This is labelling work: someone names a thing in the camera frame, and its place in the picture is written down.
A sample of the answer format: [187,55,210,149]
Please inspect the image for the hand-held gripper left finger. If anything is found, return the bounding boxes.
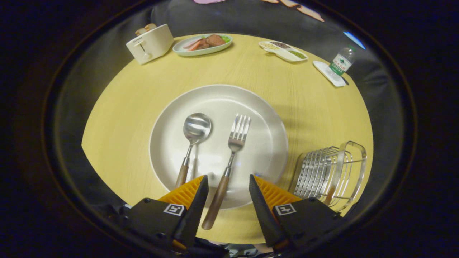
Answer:
[122,175,209,252]

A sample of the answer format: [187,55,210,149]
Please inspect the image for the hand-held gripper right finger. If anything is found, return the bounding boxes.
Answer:
[249,174,345,252]

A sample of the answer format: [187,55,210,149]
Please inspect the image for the wooden handled metal fork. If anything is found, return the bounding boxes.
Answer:
[201,114,251,230]

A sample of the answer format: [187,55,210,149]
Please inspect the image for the wooden handled metal spoon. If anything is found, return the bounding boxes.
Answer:
[175,113,212,189]

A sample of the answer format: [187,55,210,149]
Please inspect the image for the large white round plate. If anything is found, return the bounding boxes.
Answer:
[149,84,289,210]

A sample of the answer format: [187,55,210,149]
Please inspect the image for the white square coaster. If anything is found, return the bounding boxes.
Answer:
[313,60,347,87]

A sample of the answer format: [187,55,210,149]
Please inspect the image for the pale green food plate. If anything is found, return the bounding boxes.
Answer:
[172,33,233,57]

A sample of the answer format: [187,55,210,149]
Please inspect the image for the white divided condiment dish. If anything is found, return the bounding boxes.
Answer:
[259,40,309,63]

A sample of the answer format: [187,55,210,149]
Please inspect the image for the clear plastic water bottle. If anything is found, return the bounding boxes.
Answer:
[326,46,356,81]

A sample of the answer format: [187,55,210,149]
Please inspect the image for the cream white toaster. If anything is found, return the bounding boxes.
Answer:
[126,24,175,65]

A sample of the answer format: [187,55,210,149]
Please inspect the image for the brown meat slices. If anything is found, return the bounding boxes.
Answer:
[197,34,226,50]

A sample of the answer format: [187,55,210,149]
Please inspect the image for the metal wire basket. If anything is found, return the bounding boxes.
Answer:
[289,141,368,212]

